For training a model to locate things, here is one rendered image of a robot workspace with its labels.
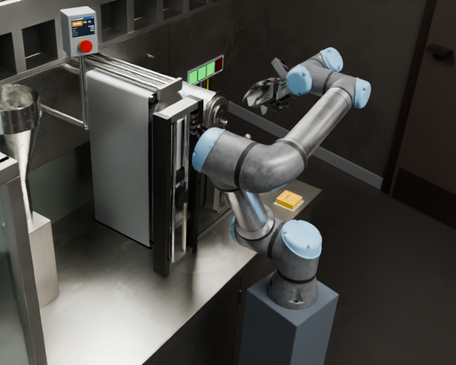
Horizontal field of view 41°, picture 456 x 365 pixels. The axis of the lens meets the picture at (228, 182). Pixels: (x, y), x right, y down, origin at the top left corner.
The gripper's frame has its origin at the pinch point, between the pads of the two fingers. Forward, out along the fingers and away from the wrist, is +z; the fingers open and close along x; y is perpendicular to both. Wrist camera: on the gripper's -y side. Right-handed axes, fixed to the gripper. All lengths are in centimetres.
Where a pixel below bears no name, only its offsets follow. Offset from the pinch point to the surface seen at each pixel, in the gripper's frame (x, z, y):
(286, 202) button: 34.9, 16.2, 18.5
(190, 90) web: -13.3, 15.9, -4.9
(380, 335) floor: 139, 52, 40
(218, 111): -5.2, 9.9, 2.2
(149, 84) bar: -37.4, 0.5, 13.7
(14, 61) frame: -68, 22, 12
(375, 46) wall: 138, 47, -134
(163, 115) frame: -36.7, -8.3, 27.7
